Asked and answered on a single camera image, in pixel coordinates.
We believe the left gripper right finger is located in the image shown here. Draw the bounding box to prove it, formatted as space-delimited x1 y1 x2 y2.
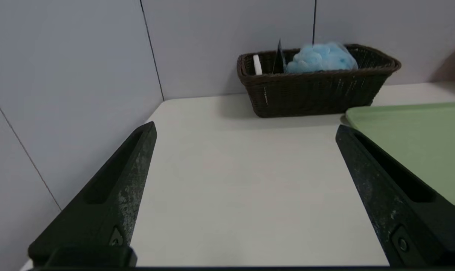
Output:
335 125 455 268

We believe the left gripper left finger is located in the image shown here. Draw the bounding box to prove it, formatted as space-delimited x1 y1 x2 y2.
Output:
28 121 157 266

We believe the blue mesh bath sponge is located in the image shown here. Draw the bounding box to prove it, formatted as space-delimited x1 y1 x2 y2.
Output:
287 43 359 74

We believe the black cosmetic tube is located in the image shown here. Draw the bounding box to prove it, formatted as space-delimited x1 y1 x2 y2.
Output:
272 39 287 74

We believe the dark brown wicker basket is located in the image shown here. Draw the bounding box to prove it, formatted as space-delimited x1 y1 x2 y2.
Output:
237 44 402 118

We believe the green plastic tray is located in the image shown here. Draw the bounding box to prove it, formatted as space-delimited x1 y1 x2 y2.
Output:
344 102 455 211

